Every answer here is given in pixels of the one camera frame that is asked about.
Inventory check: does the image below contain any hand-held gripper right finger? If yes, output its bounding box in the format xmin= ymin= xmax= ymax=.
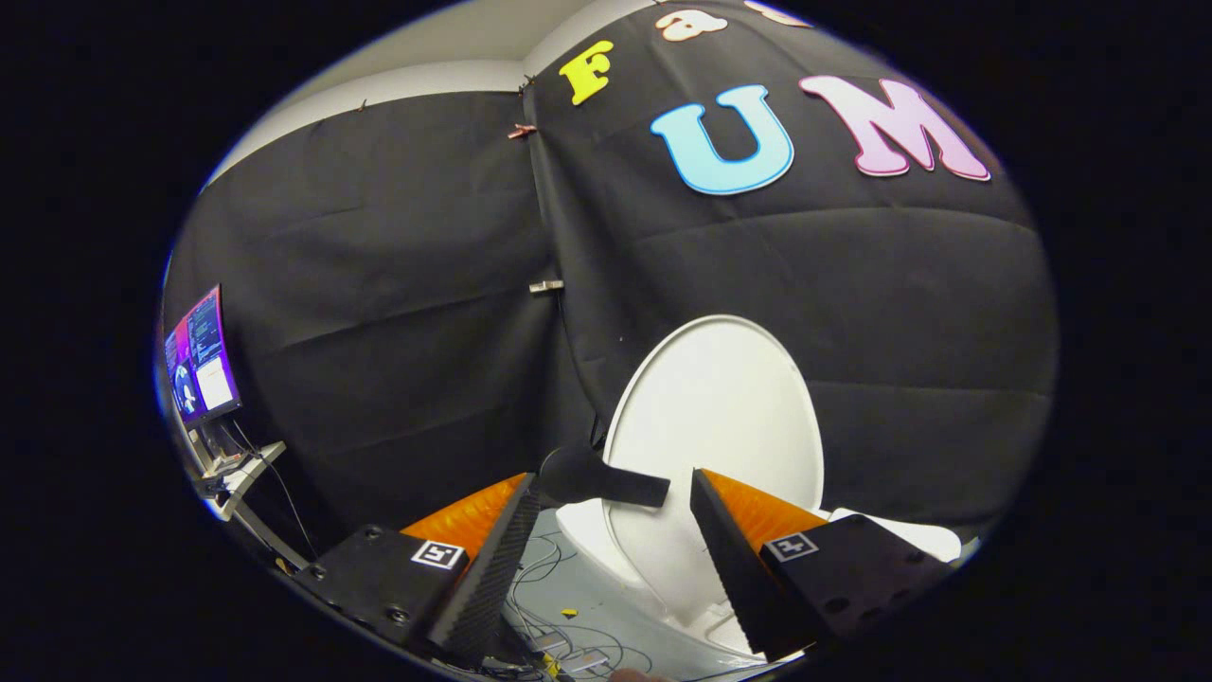
xmin=689 ymin=467 xmax=955 ymax=664

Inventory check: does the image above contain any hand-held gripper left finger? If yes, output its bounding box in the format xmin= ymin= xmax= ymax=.
xmin=296 ymin=472 xmax=543 ymax=669

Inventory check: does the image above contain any black lid handle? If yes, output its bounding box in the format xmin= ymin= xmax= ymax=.
xmin=539 ymin=445 xmax=671 ymax=509

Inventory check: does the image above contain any white toilet lid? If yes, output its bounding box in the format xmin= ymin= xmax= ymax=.
xmin=603 ymin=314 xmax=826 ymax=628

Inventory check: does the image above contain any white power strip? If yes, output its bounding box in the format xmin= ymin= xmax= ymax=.
xmin=535 ymin=644 xmax=609 ymax=676

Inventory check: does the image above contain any white metal monitor stand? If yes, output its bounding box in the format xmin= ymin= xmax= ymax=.
xmin=194 ymin=422 xmax=313 ymax=571

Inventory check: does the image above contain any black backdrop cloth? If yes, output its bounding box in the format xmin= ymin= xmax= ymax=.
xmin=163 ymin=0 xmax=1059 ymax=560

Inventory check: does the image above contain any computer monitor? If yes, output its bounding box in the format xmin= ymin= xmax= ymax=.
xmin=163 ymin=284 xmax=243 ymax=427

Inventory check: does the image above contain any thin white cable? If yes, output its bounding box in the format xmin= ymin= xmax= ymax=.
xmin=509 ymin=532 xmax=574 ymax=612

